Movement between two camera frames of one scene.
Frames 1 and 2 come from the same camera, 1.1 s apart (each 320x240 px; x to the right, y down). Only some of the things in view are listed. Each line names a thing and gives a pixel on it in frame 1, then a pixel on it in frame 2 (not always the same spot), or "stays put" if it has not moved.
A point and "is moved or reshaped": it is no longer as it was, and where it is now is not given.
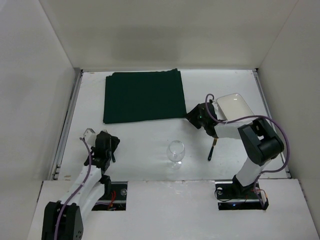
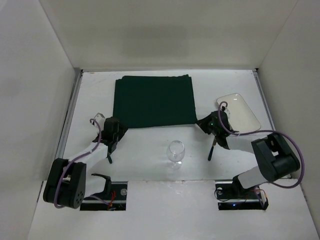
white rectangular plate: (233, 106) stays put
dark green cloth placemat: (143, 95) is moved or reshaped
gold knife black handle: (214, 142) stays put
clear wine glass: (176, 151) stays put
